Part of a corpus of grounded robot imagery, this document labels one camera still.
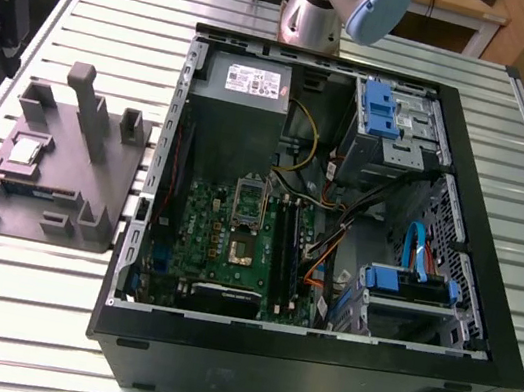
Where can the silver CPU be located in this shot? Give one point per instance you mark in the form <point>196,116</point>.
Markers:
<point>26,152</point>

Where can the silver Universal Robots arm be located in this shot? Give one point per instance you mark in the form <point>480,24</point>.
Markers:
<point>314,17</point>

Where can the black CPU socket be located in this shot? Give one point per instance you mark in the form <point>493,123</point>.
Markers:
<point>240,252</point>

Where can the grey parts rack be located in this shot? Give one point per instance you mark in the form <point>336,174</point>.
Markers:
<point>68,172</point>

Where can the grey power supply unit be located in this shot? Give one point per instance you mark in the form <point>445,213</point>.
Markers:
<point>235,120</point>

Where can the green motherboard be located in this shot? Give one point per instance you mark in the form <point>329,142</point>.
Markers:
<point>197,245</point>

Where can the thin metal locking lever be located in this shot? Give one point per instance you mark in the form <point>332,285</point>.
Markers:
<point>268,202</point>

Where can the black graphics card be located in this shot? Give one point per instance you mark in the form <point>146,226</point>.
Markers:
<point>223,301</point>

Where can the black RAM slot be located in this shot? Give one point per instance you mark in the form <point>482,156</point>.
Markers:
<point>274,254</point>
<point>288,256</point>
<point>280,255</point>

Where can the blue plastic disk carrier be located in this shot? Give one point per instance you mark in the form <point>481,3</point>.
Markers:
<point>381,110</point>

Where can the silver drive cage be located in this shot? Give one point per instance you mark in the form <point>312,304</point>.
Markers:
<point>389,163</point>

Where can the black open PC case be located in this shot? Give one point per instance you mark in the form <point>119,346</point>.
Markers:
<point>261,373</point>

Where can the black disk in blue carrier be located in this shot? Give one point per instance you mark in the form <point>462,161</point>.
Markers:
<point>381,279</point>

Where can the silver disk bay cage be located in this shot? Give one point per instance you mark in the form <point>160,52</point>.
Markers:
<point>405,307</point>

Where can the black table corner cap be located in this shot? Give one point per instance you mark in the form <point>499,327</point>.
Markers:
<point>513,73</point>

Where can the wooden desk with white frame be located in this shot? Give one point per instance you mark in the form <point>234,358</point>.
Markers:
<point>478,8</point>

